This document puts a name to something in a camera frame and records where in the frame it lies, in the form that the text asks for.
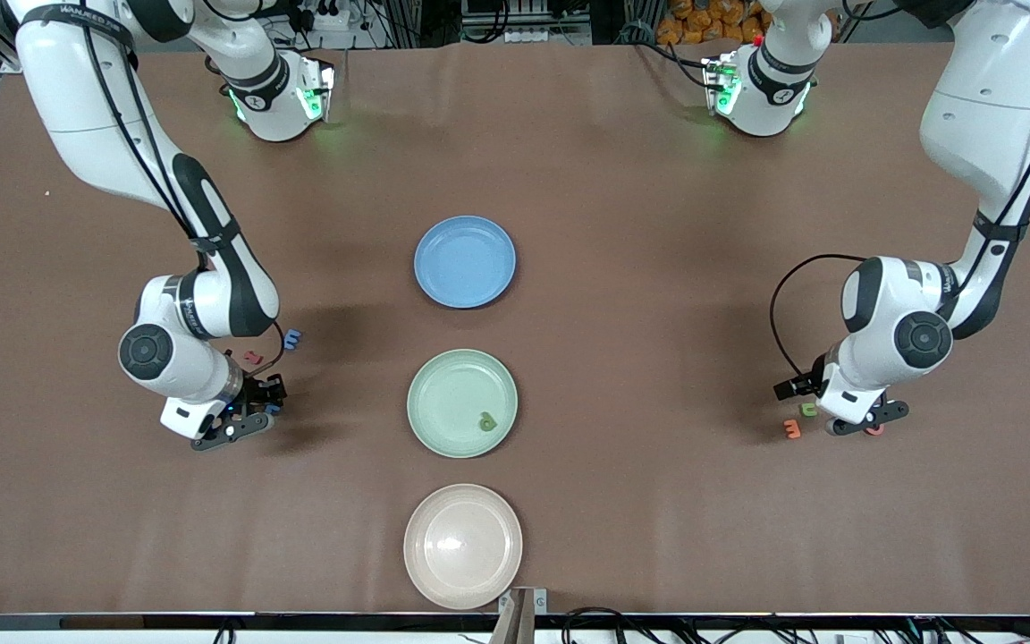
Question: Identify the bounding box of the left arm base connector block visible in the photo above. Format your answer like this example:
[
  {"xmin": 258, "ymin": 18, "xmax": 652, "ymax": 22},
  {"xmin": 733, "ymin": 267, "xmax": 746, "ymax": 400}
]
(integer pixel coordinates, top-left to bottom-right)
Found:
[{"xmin": 701, "ymin": 55, "xmax": 741, "ymax": 115}]

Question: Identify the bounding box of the right arm base connector block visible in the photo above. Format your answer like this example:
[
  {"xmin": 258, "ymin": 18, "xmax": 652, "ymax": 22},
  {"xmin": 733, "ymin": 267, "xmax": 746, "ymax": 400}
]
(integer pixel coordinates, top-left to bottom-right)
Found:
[{"xmin": 299, "ymin": 55, "xmax": 337, "ymax": 123}]

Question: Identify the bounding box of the green plate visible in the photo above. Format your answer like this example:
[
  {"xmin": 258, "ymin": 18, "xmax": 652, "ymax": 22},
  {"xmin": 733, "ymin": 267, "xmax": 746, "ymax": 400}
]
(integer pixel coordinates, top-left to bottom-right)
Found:
[{"xmin": 407, "ymin": 349, "xmax": 519, "ymax": 459}]

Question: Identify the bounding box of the brown table cover sheet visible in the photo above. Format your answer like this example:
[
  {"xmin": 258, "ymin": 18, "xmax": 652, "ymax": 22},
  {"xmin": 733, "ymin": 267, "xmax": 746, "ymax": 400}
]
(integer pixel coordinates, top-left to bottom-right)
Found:
[{"xmin": 0, "ymin": 40, "xmax": 1030, "ymax": 618}]

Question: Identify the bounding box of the blue plate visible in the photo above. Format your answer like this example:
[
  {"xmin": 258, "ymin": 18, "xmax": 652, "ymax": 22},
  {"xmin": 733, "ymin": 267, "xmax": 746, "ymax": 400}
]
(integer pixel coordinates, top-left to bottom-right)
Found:
[{"xmin": 414, "ymin": 216, "xmax": 517, "ymax": 310}]

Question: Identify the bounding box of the beige plate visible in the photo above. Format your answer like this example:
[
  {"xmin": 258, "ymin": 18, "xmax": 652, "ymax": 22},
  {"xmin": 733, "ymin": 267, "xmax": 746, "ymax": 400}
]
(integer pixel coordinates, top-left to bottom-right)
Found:
[{"xmin": 403, "ymin": 484, "xmax": 524, "ymax": 611}]

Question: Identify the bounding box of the white power strip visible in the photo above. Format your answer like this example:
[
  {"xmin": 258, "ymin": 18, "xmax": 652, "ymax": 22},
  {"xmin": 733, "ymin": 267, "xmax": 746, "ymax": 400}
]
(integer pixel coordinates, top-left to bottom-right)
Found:
[{"xmin": 291, "ymin": 0, "xmax": 350, "ymax": 32}]

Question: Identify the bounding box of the orange fruit pile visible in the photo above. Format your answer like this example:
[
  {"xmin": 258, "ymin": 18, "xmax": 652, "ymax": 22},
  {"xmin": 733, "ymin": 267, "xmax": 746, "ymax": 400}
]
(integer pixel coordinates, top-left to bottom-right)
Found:
[{"xmin": 655, "ymin": 0, "xmax": 771, "ymax": 46}]

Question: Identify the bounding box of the white socket strip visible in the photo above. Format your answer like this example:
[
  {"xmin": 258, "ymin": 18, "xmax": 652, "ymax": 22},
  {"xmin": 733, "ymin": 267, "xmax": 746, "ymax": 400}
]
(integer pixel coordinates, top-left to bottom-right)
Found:
[{"xmin": 495, "ymin": 25, "xmax": 562, "ymax": 46}]

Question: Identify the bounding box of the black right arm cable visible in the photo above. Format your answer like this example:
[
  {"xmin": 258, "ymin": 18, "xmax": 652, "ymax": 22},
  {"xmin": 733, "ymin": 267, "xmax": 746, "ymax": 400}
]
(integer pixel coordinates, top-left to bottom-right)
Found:
[{"xmin": 77, "ymin": 9, "xmax": 288, "ymax": 381}]

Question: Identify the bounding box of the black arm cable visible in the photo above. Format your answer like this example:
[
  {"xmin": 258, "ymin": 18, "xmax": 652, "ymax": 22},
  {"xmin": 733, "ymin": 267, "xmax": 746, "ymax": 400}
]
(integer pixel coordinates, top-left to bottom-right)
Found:
[
  {"xmin": 77, "ymin": 9, "xmax": 288, "ymax": 381},
  {"xmin": 769, "ymin": 4, "xmax": 1030, "ymax": 386}
]

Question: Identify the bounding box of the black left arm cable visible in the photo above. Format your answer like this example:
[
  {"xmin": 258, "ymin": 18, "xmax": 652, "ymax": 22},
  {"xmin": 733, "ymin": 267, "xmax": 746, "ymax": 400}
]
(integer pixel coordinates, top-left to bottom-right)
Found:
[{"xmin": 769, "ymin": 4, "xmax": 1030, "ymax": 386}]

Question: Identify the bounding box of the table edge rail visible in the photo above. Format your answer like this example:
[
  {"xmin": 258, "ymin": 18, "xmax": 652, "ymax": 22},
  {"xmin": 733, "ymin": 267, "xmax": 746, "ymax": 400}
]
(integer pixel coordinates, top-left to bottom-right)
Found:
[{"xmin": 0, "ymin": 612, "xmax": 1030, "ymax": 632}]

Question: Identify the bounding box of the grey metal camera mount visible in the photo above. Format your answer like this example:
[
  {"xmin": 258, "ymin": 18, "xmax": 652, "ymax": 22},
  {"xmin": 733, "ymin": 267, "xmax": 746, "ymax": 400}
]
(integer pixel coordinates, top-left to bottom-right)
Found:
[{"xmin": 490, "ymin": 586, "xmax": 550, "ymax": 644}]

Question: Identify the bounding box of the black base cable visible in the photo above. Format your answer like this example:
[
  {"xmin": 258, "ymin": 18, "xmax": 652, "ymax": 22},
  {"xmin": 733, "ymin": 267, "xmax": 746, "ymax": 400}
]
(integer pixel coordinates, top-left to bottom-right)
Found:
[{"xmin": 627, "ymin": 27, "xmax": 714, "ymax": 81}]

